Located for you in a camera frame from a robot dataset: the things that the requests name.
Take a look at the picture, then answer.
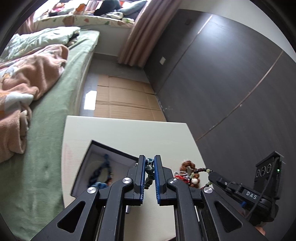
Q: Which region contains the dark bead bracelet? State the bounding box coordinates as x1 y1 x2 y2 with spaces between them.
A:
144 158 155 189

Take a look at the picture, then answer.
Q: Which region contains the brown rudraksha bead bracelet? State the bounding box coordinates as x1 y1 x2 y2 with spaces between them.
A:
179 160 209 188

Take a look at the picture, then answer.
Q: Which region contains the black jewelry box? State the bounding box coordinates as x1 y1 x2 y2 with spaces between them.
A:
71 140 138 198

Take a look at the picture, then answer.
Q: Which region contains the blue flower bead bracelet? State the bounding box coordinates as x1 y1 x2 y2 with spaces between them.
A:
89 153 114 188

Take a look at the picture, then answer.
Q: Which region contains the right hand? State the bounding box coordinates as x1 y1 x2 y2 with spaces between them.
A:
255 226 266 236

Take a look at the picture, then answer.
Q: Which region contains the white ottoman table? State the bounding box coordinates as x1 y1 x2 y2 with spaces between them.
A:
61 115 205 240

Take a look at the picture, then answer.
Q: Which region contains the flattened cardboard on floor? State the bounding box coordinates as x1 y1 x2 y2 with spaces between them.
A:
94 75 166 121

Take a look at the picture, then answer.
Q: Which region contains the bed with green sheet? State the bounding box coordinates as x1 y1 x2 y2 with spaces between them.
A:
1 29 100 240

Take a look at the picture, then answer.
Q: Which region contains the right pink curtain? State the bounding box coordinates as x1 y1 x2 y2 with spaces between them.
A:
118 0 182 68

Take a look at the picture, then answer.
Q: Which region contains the pink fleece blanket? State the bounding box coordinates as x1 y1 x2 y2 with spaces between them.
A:
1 44 69 162

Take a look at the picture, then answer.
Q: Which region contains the grey pillow on sill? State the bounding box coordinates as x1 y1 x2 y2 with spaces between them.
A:
117 1 147 16

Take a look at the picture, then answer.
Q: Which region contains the black bag on sill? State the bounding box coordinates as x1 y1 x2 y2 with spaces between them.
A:
93 0 121 16

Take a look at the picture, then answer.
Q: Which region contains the patterned window seat cushion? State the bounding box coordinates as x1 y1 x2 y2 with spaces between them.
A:
34 15 134 31

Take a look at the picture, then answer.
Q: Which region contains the light green duvet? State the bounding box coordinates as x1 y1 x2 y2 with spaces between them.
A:
1 27 80 62

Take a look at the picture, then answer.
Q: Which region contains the white wall socket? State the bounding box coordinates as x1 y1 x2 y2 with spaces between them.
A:
159 57 166 65

